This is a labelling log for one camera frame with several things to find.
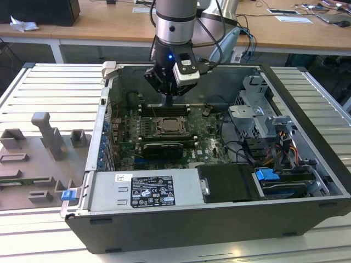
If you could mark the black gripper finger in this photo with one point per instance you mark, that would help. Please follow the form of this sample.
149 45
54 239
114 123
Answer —
171 100
155 80

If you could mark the black RAM slot bank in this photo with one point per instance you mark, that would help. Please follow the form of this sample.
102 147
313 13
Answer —
167 139
153 110

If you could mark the thin metal locking lever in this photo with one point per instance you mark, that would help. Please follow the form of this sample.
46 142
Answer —
155 115

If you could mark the CPU socket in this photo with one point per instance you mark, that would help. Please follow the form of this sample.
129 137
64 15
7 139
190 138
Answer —
157 133

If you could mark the black graphics card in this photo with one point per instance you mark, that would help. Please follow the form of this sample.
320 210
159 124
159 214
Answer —
161 150

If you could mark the green motherboard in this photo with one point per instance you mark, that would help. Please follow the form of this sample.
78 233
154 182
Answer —
208 137

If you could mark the pale blue teach pendant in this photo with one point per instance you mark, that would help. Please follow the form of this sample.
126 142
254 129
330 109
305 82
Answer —
226 41

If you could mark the wooden desk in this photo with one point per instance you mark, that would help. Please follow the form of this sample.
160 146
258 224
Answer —
109 22

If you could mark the silver metal disk bay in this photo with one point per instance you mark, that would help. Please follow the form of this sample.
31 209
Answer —
251 117

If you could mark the black plastic air shroud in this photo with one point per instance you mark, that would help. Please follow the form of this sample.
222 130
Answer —
227 183

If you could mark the grey power supply unit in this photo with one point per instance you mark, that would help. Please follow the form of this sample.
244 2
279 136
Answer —
109 191

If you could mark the hard disk in blue carrier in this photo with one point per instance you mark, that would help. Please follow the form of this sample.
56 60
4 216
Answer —
267 174

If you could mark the flat tablet with white rim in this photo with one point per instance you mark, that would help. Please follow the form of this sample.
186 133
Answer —
282 11

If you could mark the black computer tower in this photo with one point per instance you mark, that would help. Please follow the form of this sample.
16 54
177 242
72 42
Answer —
41 11

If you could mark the black open PC case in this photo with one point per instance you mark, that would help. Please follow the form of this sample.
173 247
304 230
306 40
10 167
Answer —
192 233

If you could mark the white paper sheet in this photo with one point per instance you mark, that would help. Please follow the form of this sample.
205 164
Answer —
294 19

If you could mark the blue release latch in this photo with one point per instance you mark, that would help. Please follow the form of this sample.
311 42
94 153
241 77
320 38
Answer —
68 195

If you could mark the crumpled white paper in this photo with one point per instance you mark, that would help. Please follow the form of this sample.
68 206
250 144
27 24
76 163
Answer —
23 25

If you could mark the grey parts rack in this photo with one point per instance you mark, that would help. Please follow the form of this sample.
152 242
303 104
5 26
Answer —
33 170

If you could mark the grey laptop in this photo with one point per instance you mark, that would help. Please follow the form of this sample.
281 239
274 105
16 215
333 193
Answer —
334 18

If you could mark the black computer mouse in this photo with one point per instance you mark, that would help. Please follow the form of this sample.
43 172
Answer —
342 23

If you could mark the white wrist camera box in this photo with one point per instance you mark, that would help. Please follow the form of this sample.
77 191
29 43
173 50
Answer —
186 78

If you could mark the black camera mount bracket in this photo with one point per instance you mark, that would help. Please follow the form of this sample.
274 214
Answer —
201 67

